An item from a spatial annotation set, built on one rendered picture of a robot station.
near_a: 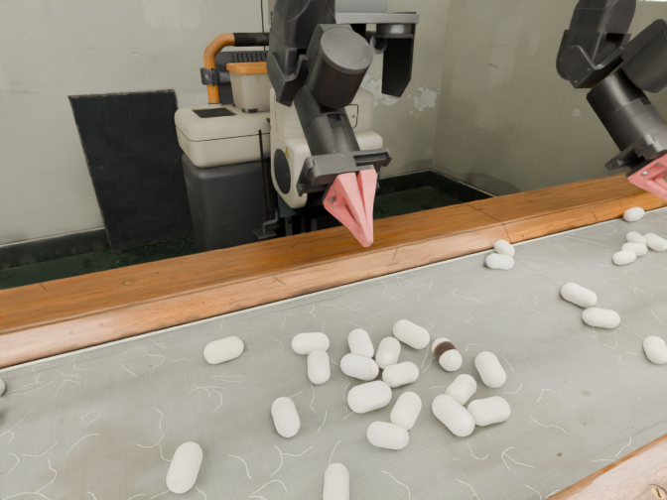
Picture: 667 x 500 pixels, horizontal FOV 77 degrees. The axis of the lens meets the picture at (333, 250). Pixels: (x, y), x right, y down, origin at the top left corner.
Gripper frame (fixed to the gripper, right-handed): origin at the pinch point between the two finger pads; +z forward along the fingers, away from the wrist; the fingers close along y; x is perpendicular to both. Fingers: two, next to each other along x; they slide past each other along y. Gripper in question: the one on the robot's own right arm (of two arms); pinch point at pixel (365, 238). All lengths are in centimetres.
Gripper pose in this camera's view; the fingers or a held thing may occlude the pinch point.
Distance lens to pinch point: 46.4
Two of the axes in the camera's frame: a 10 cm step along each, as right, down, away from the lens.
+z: 3.0, 9.1, -3.0
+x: -2.6, 3.8, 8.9
